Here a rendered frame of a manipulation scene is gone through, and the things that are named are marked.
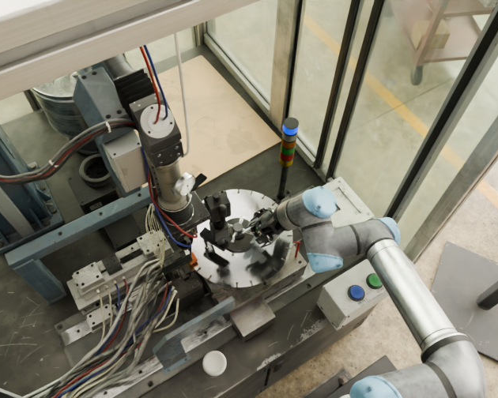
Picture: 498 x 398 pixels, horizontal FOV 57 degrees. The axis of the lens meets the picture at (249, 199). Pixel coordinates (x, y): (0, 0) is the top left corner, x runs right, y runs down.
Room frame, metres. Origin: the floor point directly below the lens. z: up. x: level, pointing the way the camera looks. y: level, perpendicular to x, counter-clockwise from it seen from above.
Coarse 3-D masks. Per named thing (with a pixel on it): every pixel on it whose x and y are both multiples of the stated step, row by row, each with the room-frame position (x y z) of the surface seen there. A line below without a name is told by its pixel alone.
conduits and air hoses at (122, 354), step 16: (144, 288) 0.47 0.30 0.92; (160, 288) 0.48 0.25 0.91; (144, 304) 0.43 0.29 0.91; (160, 304) 0.43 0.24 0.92; (176, 304) 0.43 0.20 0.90; (160, 320) 0.38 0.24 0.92; (128, 336) 0.35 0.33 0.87; (144, 336) 0.35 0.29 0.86; (112, 352) 0.32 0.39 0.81; (128, 352) 0.31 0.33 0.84; (80, 368) 0.27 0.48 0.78; (96, 368) 0.27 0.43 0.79; (128, 368) 0.27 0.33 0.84; (48, 384) 0.23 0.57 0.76; (64, 384) 0.23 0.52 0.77; (96, 384) 0.23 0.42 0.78
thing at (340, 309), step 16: (352, 272) 0.54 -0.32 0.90; (368, 272) 0.55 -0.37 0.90; (336, 288) 0.49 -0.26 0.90; (368, 288) 0.50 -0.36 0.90; (384, 288) 0.50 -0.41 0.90; (320, 304) 0.49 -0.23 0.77; (336, 304) 0.45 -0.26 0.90; (352, 304) 0.45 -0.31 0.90; (368, 304) 0.47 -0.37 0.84; (336, 320) 0.43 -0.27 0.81; (352, 320) 0.45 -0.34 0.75
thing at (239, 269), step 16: (240, 192) 0.79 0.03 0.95; (256, 192) 0.79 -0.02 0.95; (240, 208) 0.73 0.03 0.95; (256, 208) 0.73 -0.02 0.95; (208, 224) 0.67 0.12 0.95; (288, 240) 0.62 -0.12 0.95; (208, 256) 0.56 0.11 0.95; (224, 256) 0.56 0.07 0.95; (240, 256) 0.57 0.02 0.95; (256, 256) 0.57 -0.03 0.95; (272, 256) 0.57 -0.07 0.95; (288, 256) 0.57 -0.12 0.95; (208, 272) 0.51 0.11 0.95; (224, 272) 0.51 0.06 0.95; (240, 272) 0.51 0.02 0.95; (256, 272) 0.51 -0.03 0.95; (272, 272) 0.52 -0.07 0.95
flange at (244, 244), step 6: (228, 222) 0.67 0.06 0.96; (234, 222) 0.67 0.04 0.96; (246, 222) 0.67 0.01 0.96; (246, 234) 0.63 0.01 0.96; (228, 240) 0.61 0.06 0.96; (240, 240) 0.61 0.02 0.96; (246, 240) 0.61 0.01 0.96; (228, 246) 0.59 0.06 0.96; (234, 246) 0.59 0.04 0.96; (240, 246) 0.59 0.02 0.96; (246, 246) 0.59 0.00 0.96
